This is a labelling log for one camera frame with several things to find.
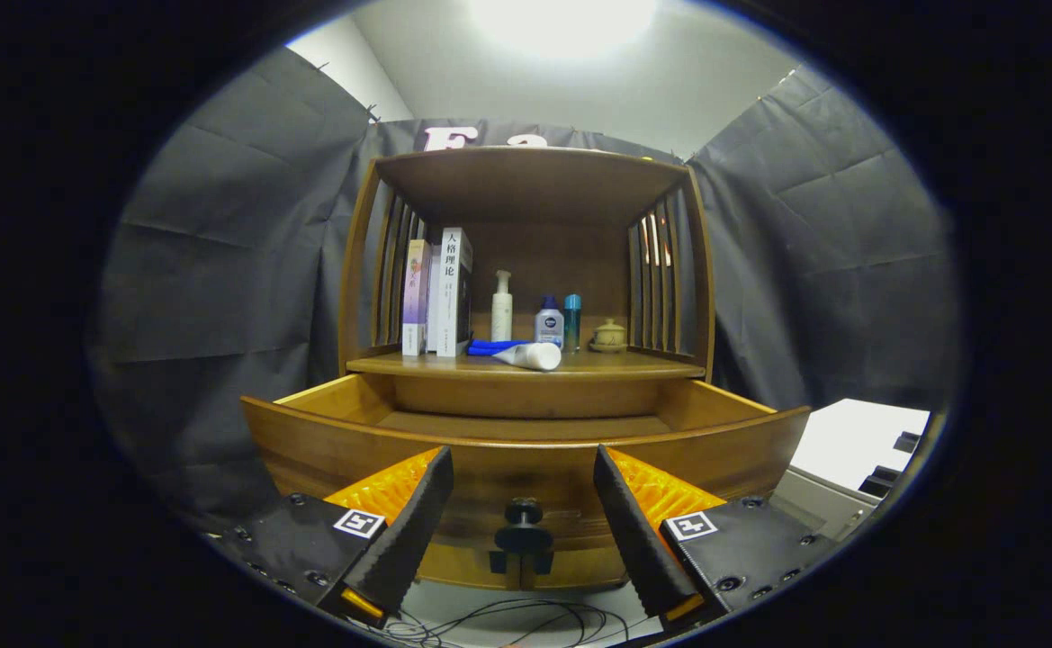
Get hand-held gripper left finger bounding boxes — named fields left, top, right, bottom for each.
left=206, top=445, right=456, bottom=631

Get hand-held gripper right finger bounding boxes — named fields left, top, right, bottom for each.
left=592, top=444, right=850, bottom=635

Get black round drawer knob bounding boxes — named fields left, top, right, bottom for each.
left=494, top=497, right=554, bottom=555

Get brown wooden drawer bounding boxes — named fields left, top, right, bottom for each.
left=239, top=373, right=812, bottom=552

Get white cleanser tube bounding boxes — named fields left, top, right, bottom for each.
left=491, top=342, right=563, bottom=372

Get wooden cabinet door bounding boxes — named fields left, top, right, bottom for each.
left=523, top=544, right=630, bottom=592
left=413, top=540, right=524, bottom=590

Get brown wooden countertop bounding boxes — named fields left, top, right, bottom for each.
left=346, top=349, right=706, bottom=381

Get brown wooden cabinet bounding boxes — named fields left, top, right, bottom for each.
left=239, top=147, right=812, bottom=593

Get tan lidded teacup with saucer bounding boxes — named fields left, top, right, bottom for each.
left=589, top=318, right=628, bottom=354

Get white bottle with blue pump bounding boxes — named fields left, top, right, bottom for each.
left=535, top=296, right=565, bottom=348

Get thin white book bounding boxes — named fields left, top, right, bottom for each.
left=427, top=243, right=444, bottom=354

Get purple book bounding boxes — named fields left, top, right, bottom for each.
left=401, top=238, right=434, bottom=357

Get thick white and black book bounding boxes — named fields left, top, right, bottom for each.
left=436, top=227, right=474, bottom=359

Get black floor cables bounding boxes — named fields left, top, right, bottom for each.
left=373, top=598, right=661, bottom=648

